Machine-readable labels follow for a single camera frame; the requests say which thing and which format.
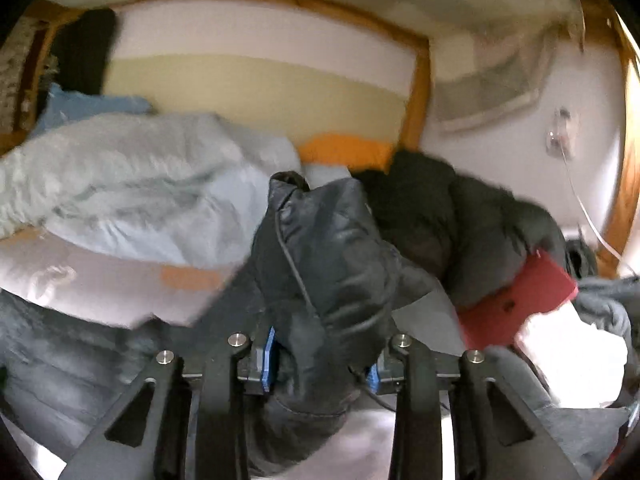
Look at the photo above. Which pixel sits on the clear wall clip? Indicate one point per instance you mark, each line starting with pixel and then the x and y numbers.
pixel 560 135

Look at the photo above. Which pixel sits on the black puffer jacket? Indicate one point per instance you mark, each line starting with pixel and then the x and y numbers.
pixel 325 270

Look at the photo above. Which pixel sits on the light blue duvet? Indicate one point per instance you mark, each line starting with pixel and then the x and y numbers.
pixel 150 185

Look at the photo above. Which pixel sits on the orange pillow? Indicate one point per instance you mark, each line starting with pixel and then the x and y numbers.
pixel 345 150

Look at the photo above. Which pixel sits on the wooden bed frame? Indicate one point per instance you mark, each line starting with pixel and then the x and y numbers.
pixel 420 85

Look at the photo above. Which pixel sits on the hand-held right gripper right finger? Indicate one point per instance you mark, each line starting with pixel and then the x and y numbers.
pixel 372 377

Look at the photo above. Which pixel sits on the grey garment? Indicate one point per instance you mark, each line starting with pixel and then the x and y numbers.
pixel 575 435

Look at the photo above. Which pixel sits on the black fleece garment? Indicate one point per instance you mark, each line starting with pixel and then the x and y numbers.
pixel 450 220

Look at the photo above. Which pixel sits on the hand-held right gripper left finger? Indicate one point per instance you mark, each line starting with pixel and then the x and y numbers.
pixel 270 360

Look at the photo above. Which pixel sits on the brown checkered curtain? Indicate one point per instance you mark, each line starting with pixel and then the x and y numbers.
pixel 20 75

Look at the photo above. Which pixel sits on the black hanging garment bag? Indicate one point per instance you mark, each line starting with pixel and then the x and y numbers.
pixel 85 50

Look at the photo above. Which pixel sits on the blue pillow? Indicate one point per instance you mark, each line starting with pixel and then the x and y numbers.
pixel 85 110

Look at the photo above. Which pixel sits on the red phone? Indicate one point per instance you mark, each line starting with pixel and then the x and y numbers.
pixel 515 300

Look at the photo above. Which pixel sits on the white cloth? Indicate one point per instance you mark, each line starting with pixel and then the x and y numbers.
pixel 570 355

